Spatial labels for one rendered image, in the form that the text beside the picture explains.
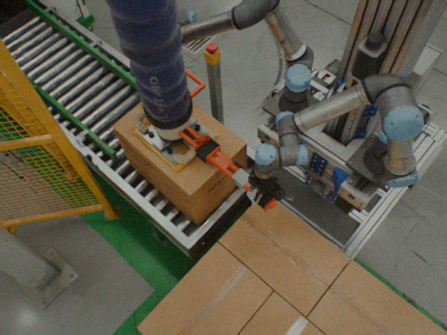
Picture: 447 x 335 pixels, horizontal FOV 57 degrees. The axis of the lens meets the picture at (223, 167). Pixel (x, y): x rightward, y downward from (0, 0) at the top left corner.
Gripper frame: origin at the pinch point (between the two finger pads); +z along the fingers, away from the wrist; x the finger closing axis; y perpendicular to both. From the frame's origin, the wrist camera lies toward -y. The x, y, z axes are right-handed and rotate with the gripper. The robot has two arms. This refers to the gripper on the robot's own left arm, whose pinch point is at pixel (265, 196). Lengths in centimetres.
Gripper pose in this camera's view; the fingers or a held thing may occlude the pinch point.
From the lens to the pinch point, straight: 177.6
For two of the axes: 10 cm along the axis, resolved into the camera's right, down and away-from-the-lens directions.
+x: -7.0, 6.4, -3.2
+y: -7.1, -6.0, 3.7
